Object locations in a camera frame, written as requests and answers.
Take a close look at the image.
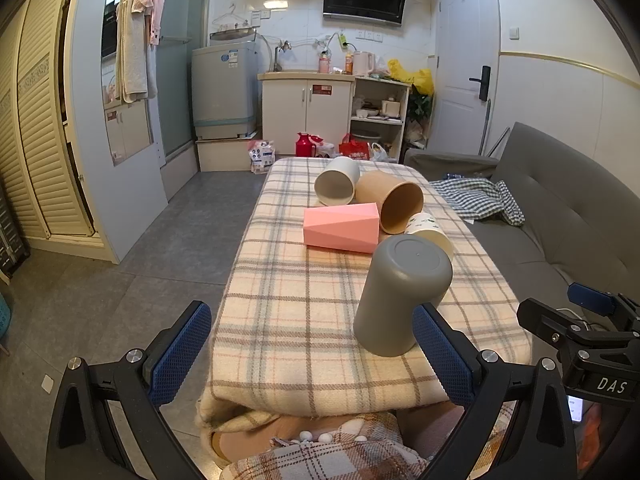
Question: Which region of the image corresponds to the metal basin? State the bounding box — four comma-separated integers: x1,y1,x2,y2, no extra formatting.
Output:
209,27,257,43

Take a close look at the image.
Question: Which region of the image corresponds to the white wire hanger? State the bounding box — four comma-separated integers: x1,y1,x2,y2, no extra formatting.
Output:
212,4,249,28

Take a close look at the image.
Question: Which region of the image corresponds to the frosted glass door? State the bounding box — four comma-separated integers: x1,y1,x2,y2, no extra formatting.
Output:
150,0,213,166

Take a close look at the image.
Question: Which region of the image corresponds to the cream plaid blanket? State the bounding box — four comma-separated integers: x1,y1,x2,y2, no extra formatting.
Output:
197,156,533,433

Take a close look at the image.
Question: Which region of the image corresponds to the cream louvered closet door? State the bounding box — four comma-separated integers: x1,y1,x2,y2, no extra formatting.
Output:
0,0,97,261

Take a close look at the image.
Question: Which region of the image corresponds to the green potted plant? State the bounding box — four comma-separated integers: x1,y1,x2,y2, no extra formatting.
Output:
407,85,434,122

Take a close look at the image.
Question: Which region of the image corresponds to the white electric kettle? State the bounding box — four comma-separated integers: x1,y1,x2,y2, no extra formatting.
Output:
353,51,377,77

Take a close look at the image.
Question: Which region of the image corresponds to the grey washing machine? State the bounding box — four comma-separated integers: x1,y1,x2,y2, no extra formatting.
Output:
191,40,261,141

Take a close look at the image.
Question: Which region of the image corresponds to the white mirrored sliding door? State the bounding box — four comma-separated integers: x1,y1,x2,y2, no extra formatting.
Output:
62,0,169,265

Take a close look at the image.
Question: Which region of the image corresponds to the brown paper cup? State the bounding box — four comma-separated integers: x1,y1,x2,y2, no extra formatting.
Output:
356,170,425,235

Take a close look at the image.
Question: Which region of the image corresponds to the blue checked cloth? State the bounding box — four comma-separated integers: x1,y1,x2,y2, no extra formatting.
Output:
431,176,526,226

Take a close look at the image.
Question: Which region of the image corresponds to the dark storage crate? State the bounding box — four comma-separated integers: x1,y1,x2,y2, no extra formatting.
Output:
0,195,32,282

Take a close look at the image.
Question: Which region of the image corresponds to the yellow plastic bag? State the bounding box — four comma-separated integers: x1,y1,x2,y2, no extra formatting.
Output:
387,58,435,97

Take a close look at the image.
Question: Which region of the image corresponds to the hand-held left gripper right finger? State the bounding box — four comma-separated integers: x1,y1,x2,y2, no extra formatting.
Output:
411,302,579,480

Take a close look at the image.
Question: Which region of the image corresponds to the grey sofa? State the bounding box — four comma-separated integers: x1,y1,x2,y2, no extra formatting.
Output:
404,121,640,341

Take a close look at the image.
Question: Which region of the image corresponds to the pink faceted cup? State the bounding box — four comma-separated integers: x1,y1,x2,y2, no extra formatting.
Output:
303,203,382,254

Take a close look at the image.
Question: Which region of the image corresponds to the white plastic bag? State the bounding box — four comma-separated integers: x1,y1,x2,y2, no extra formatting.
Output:
369,142,401,163

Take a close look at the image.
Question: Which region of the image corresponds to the metal faucet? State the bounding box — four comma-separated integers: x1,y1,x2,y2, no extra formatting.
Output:
272,40,293,72

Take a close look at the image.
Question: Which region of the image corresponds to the brown plaid cloth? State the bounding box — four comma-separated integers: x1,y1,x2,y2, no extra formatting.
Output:
220,422,432,480

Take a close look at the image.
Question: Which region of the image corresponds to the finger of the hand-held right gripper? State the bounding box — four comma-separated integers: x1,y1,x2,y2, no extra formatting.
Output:
567,282,640,332
516,298,593,357

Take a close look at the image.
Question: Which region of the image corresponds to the pink cloth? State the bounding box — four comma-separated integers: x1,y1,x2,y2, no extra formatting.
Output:
131,0,166,46

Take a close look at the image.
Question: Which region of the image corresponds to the red thermos jug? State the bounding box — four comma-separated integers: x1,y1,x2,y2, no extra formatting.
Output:
295,132,326,157

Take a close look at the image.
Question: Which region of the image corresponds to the white floral paper cup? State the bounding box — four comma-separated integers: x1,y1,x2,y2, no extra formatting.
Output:
404,211,455,261

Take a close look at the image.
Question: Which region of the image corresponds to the grey plastic cup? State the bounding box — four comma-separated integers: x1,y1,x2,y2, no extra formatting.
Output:
353,235,454,358

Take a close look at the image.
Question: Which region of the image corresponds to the beige towel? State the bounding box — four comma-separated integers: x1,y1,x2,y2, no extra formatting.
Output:
115,0,149,104

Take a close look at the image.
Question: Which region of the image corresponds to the white sink cabinet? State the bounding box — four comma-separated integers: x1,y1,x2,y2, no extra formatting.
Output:
257,71,356,157

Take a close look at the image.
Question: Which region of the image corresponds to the black door handle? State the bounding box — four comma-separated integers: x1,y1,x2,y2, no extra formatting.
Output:
470,65,492,101

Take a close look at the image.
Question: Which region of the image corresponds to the plain white cup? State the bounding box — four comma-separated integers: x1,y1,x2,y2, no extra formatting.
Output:
314,156,361,207

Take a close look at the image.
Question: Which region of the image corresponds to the white open shelf unit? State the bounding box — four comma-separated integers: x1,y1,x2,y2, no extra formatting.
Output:
348,77,412,162

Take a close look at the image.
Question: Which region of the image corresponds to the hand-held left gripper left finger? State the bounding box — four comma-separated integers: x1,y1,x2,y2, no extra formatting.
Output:
46,300,213,480

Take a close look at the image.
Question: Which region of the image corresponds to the red shopping bag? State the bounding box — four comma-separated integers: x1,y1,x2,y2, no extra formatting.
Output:
339,134,373,162

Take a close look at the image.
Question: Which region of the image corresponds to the teal basket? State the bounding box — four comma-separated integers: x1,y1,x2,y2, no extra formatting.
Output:
0,290,12,356

